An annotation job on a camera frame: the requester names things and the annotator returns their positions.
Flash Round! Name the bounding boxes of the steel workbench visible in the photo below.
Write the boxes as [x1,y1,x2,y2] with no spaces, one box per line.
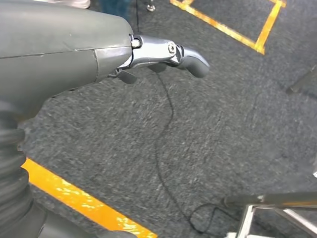
[223,191,317,238]

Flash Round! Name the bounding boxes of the yellow floor tape square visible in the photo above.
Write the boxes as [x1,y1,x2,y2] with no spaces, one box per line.
[22,157,159,238]
[170,0,287,56]

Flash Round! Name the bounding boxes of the black floor cable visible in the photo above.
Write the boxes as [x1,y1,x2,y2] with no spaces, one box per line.
[153,70,239,237]

